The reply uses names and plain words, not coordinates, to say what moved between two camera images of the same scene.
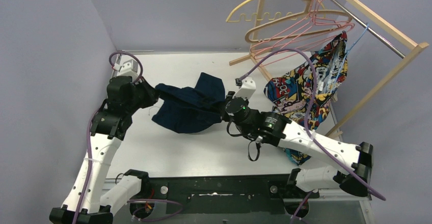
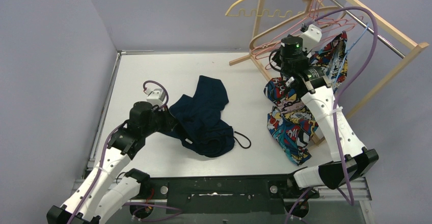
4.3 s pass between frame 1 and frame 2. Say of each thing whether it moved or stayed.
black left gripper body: moved
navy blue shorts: moved
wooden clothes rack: stayed
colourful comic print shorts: stayed
